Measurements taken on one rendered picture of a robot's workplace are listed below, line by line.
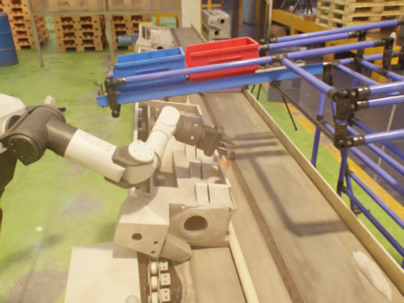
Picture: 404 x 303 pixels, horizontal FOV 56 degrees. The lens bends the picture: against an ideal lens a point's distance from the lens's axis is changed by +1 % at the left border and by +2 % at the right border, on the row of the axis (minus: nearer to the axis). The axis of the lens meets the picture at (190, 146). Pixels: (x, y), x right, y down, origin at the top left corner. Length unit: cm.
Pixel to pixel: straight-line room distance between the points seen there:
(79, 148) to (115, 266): 43
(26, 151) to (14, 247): 181
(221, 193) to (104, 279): 47
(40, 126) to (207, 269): 70
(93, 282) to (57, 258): 139
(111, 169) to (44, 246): 175
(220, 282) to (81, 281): 43
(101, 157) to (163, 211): 30
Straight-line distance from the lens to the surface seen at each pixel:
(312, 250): 144
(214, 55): 158
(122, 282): 123
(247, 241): 143
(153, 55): 171
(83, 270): 130
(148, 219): 120
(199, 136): 130
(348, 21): 691
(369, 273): 139
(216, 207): 128
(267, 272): 133
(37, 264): 264
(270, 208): 161
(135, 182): 112
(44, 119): 108
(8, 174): 128
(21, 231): 295
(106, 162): 105
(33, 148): 104
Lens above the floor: 166
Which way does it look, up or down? 26 degrees down
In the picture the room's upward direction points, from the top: 1 degrees counter-clockwise
